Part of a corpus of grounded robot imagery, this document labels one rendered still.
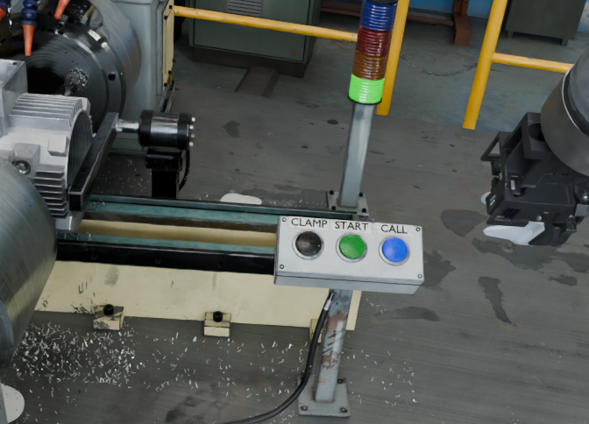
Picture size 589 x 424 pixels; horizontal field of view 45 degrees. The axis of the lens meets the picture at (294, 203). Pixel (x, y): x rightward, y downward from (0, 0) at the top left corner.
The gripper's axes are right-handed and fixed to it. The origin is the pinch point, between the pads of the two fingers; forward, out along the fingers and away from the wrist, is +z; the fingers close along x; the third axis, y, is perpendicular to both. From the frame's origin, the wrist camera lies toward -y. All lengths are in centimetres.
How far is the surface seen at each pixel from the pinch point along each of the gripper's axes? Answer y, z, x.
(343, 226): 17.9, 7.9, -2.4
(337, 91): -17, 266, -198
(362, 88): 10, 36, -42
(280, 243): 25.1, 8.1, 0.3
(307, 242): 22.1, 7.3, 0.1
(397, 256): 11.7, 7.3, 1.0
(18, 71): 61, 15, -25
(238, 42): 40, 263, -224
